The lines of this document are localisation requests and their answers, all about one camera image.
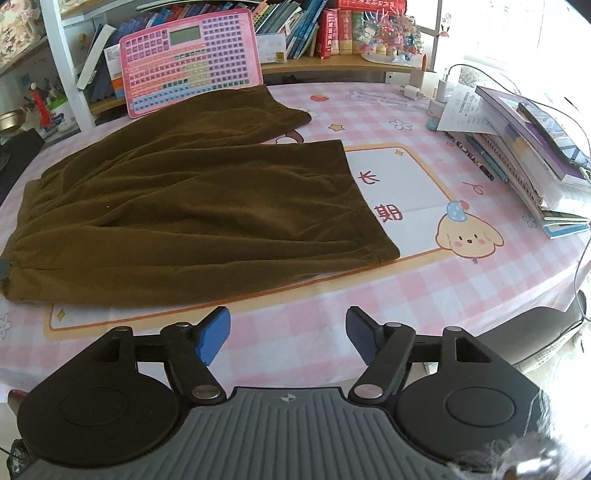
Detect black chair seat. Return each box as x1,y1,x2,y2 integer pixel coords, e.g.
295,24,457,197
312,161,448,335
493,304,588,376

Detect dark smartphone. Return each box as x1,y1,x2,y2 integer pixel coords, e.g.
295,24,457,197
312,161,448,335
517,102,583,163

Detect row of books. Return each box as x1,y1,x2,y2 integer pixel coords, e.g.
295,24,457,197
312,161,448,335
90,0,331,104

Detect pink toy learning tablet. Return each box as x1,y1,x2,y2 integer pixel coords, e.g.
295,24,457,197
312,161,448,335
119,9,265,119

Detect white leaning book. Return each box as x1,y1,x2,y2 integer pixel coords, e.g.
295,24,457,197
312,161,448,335
76,23,118,92

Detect small white box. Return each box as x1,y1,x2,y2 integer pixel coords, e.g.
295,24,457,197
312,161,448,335
256,32,288,64

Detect white charger plug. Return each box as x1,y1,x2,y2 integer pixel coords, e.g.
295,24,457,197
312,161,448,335
434,69,456,103

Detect red tassel ornament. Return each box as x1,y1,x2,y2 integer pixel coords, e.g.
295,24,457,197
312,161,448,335
27,83,52,131

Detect pink checkered tablecloth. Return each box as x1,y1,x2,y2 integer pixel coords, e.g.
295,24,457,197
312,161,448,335
0,80,591,416

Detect white and orange box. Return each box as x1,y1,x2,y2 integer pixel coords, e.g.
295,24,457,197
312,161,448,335
104,44,129,99

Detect brown corduroy pants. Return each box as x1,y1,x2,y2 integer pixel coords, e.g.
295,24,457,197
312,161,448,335
0,87,400,308

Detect white paper sheet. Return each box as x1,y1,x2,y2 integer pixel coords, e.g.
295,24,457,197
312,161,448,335
436,85,502,138

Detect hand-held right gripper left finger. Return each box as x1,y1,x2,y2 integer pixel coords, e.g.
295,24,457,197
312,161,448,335
88,306,230,404

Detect dark blue pen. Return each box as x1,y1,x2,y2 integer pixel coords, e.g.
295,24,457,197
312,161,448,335
464,134,509,183

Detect white jar with green lid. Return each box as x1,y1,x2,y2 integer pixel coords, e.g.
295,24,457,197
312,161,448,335
46,99,78,136

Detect white and wood bookshelf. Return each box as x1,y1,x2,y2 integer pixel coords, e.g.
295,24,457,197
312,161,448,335
0,0,444,127

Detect black flat case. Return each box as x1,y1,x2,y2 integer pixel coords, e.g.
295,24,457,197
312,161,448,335
0,127,45,205

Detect round gold tin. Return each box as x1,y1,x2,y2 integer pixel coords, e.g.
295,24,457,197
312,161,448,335
0,108,29,136

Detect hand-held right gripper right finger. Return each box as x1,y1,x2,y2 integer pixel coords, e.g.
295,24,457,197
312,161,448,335
345,306,496,404

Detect colourful paper flower ornament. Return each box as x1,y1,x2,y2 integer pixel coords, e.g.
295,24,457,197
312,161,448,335
360,11,424,64

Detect stack of notebooks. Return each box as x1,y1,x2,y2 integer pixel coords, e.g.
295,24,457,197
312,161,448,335
445,84,591,240

